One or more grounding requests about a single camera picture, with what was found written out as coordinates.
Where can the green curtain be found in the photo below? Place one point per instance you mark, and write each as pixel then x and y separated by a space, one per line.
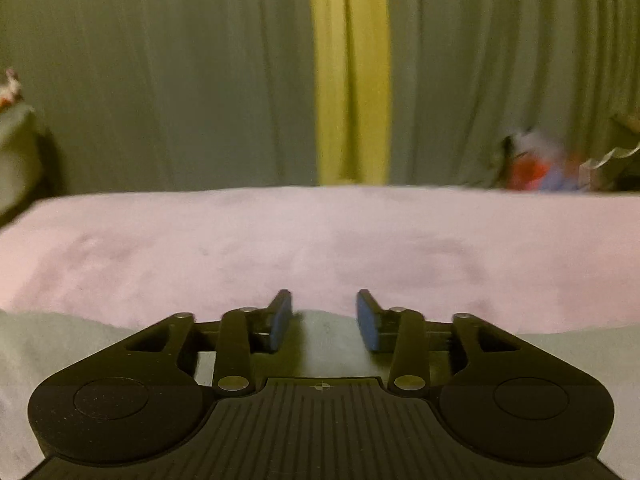
pixel 165 75
pixel 490 50

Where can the small red white item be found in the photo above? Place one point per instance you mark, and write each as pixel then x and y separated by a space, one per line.
pixel 9 91

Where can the cloth with scalloped edge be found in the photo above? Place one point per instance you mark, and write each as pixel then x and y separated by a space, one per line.
pixel 616 165

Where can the yellow curtain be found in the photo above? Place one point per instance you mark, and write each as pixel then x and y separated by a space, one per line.
pixel 350 70

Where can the pink blanket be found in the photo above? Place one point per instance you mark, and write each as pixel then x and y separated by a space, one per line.
pixel 210 255

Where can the grey pants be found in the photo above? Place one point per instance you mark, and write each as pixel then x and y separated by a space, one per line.
pixel 60 355

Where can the red and blue toy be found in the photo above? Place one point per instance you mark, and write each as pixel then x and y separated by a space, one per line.
pixel 537 165

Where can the green cloth pile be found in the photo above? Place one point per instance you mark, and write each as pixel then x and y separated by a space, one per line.
pixel 17 160

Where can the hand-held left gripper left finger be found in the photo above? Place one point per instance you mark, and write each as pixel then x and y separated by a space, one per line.
pixel 280 324

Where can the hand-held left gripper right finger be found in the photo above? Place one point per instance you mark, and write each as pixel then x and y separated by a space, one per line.
pixel 367 324

